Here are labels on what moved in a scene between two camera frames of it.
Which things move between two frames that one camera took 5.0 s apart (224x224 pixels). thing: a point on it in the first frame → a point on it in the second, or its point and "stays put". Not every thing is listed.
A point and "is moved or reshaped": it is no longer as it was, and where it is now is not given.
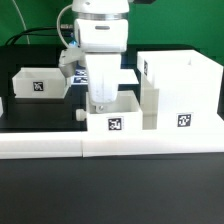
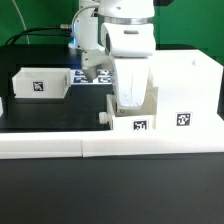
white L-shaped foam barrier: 88,144 stays put
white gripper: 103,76 → 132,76
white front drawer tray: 124,115 is moved or reshaped
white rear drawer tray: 40,82 stays put
